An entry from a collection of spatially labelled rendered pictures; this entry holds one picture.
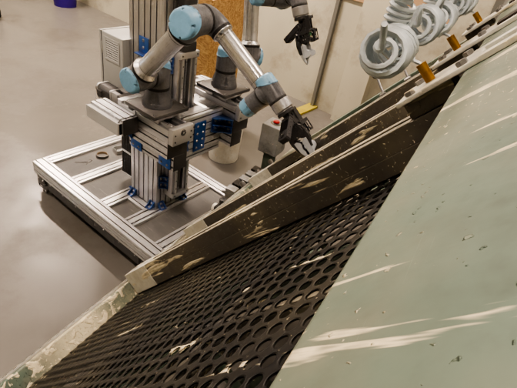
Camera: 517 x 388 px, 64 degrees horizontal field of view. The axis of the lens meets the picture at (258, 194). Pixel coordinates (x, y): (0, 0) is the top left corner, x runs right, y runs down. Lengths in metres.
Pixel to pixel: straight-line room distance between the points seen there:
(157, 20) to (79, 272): 1.49
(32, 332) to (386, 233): 2.34
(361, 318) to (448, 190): 0.10
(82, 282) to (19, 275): 0.35
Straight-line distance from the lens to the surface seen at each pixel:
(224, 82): 2.45
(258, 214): 0.90
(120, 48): 2.47
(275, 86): 1.58
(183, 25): 1.71
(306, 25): 2.05
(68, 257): 2.81
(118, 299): 1.37
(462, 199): 0.22
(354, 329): 0.16
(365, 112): 1.53
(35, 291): 2.66
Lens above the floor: 1.95
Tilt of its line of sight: 35 degrees down
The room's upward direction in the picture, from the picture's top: 11 degrees clockwise
